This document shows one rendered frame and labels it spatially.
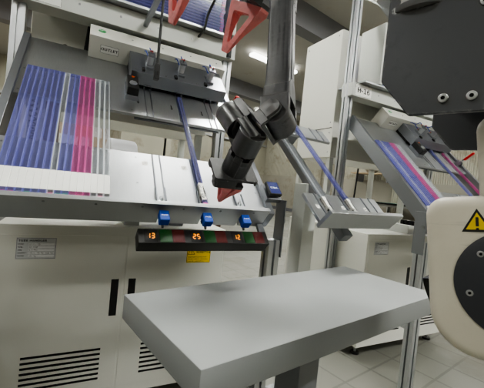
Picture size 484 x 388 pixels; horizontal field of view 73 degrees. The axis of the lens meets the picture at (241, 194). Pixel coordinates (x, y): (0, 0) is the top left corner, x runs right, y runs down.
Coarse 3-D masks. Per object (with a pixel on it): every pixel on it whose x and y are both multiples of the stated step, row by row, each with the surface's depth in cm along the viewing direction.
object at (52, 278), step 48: (0, 240) 90; (48, 240) 96; (96, 240) 101; (0, 288) 91; (48, 288) 96; (96, 288) 102; (144, 288) 109; (0, 336) 92; (48, 336) 97; (96, 336) 103; (0, 384) 93; (48, 384) 98; (96, 384) 104; (144, 384) 112
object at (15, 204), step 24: (0, 192) 63; (24, 192) 65; (0, 216) 67; (24, 216) 69; (48, 216) 71; (72, 216) 73; (96, 216) 75; (120, 216) 77; (144, 216) 79; (192, 216) 84; (216, 216) 87; (264, 216) 93
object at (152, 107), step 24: (48, 48) 106; (72, 48) 111; (24, 72) 93; (72, 72) 102; (96, 72) 107; (120, 72) 113; (120, 96) 104; (144, 96) 109; (168, 96) 115; (192, 96) 122; (144, 120) 108; (168, 120) 105; (192, 120) 111; (216, 120) 117
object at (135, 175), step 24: (0, 144) 74; (120, 168) 83; (144, 168) 86; (168, 168) 90; (192, 168) 94; (120, 192) 78; (144, 192) 81; (168, 192) 84; (192, 192) 87; (216, 192) 91; (240, 192) 95
